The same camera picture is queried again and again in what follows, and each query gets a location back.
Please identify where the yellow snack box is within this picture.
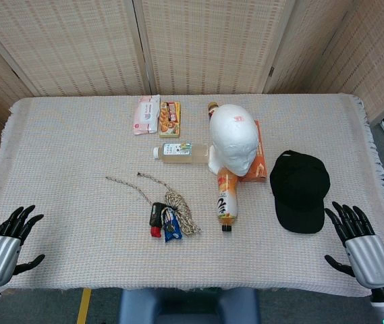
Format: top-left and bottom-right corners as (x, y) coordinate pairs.
(158, 101), (182, 139)

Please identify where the pink wet wipes pack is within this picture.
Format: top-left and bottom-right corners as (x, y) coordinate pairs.
(133, 94), (162, 136)

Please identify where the white foam mannequin head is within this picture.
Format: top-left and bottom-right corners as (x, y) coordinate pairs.
(207, 103), (258, 177)

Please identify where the blue cookie packet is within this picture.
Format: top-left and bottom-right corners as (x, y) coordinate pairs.
(163, 209), (183, 243)

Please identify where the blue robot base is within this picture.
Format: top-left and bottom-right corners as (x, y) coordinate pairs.
(119, 288), (260, 324)

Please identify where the black red small tool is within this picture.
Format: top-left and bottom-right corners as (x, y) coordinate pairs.
(148, 201), (167, 239)

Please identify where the black baseball cap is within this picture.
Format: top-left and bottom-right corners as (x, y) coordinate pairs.
(269, 150), (331, 235)

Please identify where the white woven tablecloth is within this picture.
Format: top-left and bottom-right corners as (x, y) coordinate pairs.
(0, 92), (384, 298)

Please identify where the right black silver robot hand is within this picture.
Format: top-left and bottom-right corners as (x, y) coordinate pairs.
(324, 201), (384, 290)

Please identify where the orange sauce bottle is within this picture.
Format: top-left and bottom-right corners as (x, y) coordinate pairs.
(215, 167), (240, 233)

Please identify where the beige woven folding screen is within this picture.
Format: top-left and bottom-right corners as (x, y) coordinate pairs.
(0, 0), (384, 163)

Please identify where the beige speckled braided rope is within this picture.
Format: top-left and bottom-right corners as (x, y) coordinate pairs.
(105, 171), (202, 237)

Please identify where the orange cardboard box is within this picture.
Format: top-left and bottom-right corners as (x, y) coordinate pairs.
(238, 119), (269, 184)

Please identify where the clear bottle pale drink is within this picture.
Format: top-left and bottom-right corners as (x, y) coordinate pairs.
(153, 142), (213, 165)

